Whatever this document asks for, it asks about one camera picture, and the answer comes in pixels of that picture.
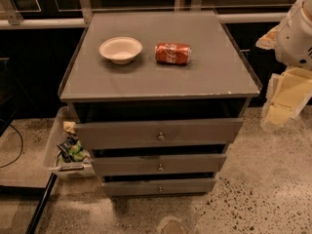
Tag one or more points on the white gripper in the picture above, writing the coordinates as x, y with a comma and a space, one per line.
294, 42

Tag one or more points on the grey top drawer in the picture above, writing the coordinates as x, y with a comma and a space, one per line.
115, 135

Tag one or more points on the grey drawer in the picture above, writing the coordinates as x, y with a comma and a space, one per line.
159, 187
115, 135
158, 165

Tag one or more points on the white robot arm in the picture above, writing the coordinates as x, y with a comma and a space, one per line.
291, 41

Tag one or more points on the grey drawer cabinet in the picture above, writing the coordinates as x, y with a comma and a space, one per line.
216, 83

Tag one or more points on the grey middle drawer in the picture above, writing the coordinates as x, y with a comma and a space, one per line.
158, 165

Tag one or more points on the grey bottom drawer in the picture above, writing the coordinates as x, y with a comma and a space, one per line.
159, 187

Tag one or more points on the red cola can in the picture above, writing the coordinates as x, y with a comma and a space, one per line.
173, 53

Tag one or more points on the white paper bowl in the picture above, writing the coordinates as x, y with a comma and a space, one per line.
120, 50

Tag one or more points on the crumpled tan paper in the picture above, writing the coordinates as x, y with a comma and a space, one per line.
69, 127

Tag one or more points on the green snack bag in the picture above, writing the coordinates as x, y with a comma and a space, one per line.
71, 150

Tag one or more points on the black floor bar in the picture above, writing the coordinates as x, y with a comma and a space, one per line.
42, 204

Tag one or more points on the metal railing frame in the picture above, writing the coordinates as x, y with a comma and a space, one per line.
24, 14

